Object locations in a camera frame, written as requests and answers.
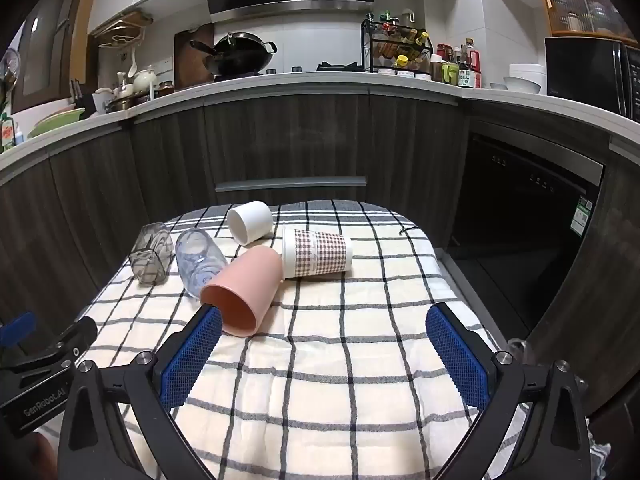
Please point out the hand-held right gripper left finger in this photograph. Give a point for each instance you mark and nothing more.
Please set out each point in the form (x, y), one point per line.
(192, 355)

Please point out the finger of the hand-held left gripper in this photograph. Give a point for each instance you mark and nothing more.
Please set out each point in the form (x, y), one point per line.
(17, 327)
(62, 342)

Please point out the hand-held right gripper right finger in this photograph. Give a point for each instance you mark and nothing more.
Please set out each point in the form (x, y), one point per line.
(457, 355)

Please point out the pink cup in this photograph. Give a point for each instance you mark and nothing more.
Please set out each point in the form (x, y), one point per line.
(250, 280)

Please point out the clear round glass cup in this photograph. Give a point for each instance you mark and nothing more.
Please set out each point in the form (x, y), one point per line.
(197, 260)

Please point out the grey square glass cup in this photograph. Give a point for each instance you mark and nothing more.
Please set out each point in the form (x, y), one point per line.
(150, 255)

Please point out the white cup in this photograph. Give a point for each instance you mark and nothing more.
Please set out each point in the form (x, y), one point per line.
(252, 220)

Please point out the checkered paper cup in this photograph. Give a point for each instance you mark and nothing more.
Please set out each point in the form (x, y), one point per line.
(320, 252)

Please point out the white black checked cloth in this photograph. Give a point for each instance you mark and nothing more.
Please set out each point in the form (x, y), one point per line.
(325, 360)

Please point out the black built-in dishwasher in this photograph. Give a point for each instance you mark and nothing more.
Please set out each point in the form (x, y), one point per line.
(520, 220)

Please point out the green dish soap bottle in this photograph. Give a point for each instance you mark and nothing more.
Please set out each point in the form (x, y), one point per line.
(7, 135)

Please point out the green dish tray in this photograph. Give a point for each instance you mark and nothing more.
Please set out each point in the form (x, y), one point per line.
(57, 121)

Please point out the black knife block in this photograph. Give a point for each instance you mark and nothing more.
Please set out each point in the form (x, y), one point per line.
(81, 96)

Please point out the white teapot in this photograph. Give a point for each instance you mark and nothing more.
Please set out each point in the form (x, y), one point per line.
(145, 80)

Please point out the white bowl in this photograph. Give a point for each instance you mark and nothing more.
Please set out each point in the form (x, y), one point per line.
(512, 83)

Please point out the green-label jar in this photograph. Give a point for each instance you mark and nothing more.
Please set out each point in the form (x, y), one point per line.
(467, 77)

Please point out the green mug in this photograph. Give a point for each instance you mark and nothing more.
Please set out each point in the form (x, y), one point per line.
(450, 73)

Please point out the brown wooden cutting board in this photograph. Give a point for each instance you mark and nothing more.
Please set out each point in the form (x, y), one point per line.
(187, 67)

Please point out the red-capped dark sauce bottle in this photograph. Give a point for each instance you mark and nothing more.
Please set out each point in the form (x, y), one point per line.
(472, 60)

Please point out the black wok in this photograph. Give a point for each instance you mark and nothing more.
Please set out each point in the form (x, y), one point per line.
(240, 52)

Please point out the black microwave oven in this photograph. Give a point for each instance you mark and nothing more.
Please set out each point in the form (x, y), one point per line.
(585, 72)

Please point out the black gas stove burner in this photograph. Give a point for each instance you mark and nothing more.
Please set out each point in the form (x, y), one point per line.
(340, 66)

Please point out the wall-mounted hanging rack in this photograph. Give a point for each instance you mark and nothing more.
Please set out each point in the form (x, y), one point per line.
(122, 27)

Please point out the orange glass-door wall cabinet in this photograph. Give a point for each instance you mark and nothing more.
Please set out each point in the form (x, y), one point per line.
(580, 5)

